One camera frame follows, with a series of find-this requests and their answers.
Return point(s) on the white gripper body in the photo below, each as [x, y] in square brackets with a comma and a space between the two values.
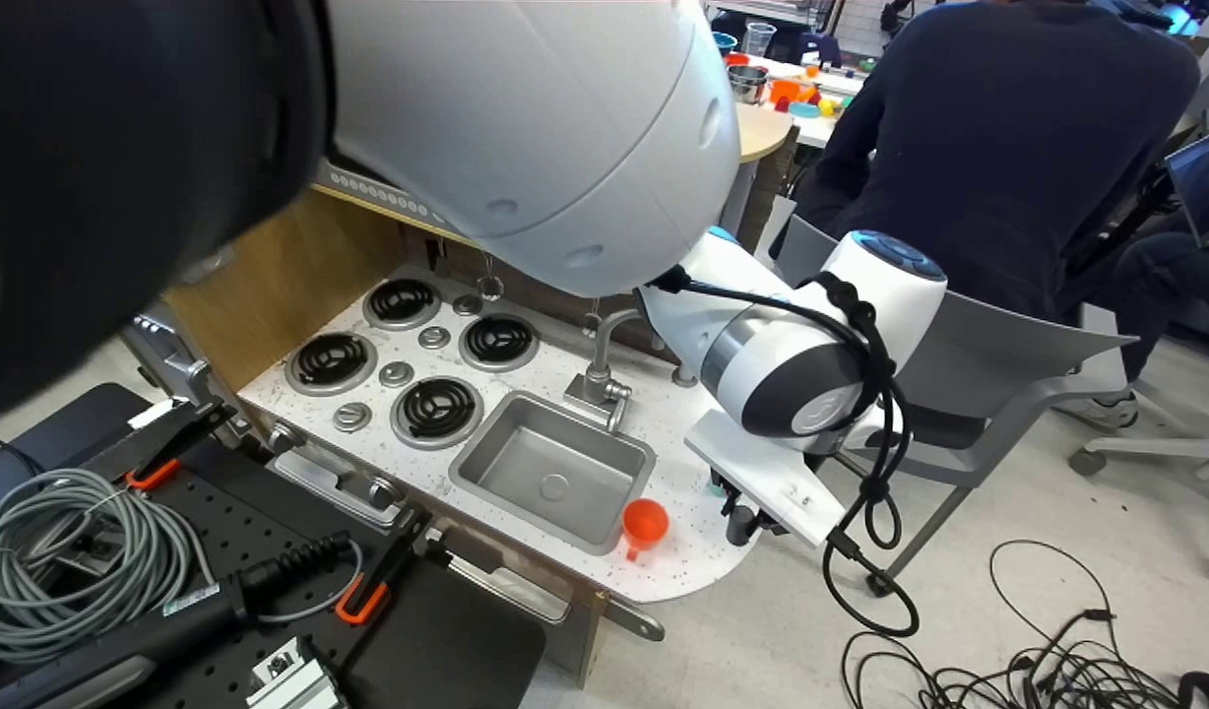
[772, 474]

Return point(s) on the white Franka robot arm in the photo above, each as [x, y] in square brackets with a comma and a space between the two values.
[527, 118]

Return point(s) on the orange toy mug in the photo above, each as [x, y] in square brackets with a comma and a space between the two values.
[646, 526]

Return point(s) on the silver toy faucet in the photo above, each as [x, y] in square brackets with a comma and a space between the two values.
[602, 382]

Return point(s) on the grey toy sink basin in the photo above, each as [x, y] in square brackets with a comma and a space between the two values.
[551, 474]

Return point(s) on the grey plastic chair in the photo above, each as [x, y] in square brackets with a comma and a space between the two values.
[1010, 355]

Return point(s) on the black toy stove burner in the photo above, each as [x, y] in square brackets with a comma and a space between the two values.
[402, 299]
[435, 411]
[327, 362]
[501, 341]

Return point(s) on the black perforated mounting board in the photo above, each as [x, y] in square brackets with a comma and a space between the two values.
[457, 642]

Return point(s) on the silver stove knob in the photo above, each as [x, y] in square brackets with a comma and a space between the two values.
[435, 337]
[465, 303]
[354, 414]
[397, 370]

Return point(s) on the white background table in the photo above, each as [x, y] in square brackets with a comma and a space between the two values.
[812, 122]

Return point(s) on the white office chair base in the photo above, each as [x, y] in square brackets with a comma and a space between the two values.
[1154, 450]

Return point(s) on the orange plastic toy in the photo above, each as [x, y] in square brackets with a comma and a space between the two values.
[793, 91]

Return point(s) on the person in dark sweater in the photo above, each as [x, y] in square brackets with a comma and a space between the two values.
[1010, 141]

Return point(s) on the seated person dark trousers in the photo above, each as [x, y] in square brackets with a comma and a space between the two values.
[1154, 279]

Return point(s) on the clear plastic cup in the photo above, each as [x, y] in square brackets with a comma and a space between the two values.
[759, 38]

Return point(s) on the wooden toy kitchen unit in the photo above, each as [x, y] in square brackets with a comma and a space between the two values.
[302, 287]

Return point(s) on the grey toy microwave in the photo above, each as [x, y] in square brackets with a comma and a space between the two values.
[369, 185]

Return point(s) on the grey toy oven door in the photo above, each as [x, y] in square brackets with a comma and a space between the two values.
[170, 349]

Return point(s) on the silver metal bracket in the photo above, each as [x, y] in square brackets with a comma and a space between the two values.
[291, 676]

